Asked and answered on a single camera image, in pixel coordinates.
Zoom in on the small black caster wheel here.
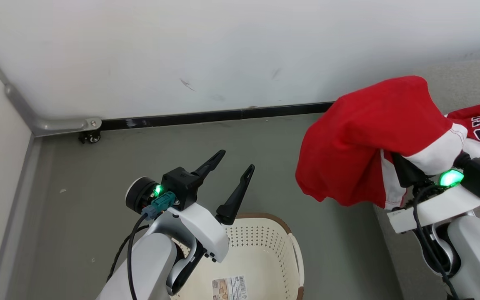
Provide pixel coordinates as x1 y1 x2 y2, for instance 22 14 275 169
78 130 101 145

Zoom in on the cream perforated laundry basket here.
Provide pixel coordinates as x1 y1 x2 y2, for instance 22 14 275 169
169 213 305 300

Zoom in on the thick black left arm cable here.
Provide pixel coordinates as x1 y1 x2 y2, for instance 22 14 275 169
127 213 148 300

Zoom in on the black baseboard strip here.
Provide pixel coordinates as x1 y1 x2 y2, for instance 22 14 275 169
100 102 335 131

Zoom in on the teal left cable connector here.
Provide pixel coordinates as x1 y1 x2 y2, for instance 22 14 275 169
142 191 177 221

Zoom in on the grey fabric sofa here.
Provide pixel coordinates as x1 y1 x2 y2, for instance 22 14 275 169
372 57 480 300

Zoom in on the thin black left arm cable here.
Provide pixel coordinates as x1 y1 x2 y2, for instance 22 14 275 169
107 225 150 285

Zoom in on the red garment with white band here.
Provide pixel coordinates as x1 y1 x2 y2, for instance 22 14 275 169
295 75 469 210

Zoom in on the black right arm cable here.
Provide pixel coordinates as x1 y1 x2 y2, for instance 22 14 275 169
412 185 460 300

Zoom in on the paper barcode label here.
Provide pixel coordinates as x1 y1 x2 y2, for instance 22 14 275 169
212 275 248 300

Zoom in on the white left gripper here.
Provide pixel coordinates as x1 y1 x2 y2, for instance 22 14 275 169
125 150 255 263

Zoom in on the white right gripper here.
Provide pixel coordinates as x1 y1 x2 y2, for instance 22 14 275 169
387 152 480 234

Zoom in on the grey metal partition frame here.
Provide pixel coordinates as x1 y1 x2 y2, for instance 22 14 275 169
0 30 103 138

